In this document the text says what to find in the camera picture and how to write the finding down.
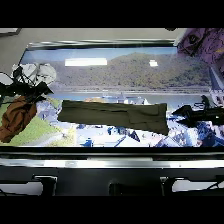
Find olive green pants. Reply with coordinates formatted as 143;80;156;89
56;99;171;137

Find white grey garment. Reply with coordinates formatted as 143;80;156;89
12;62;58;87

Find brown garment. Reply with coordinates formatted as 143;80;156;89
0;94;38;144

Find purple garment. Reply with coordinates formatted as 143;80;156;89
176;27;224;78

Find silver frame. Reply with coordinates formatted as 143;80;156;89
0;146;224;197

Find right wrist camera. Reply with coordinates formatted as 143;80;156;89
200;94;211;110

